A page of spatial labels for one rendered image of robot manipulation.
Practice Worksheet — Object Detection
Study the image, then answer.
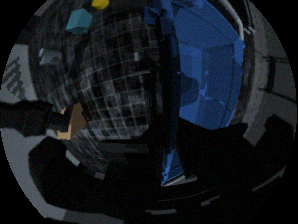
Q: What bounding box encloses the small teal block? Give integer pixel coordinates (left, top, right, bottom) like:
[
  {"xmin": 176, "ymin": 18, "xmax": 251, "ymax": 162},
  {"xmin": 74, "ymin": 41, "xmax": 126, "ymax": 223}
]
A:
[{"xmin": 65, "ymin": 8, "xmax": 92, "ymax": 36}]

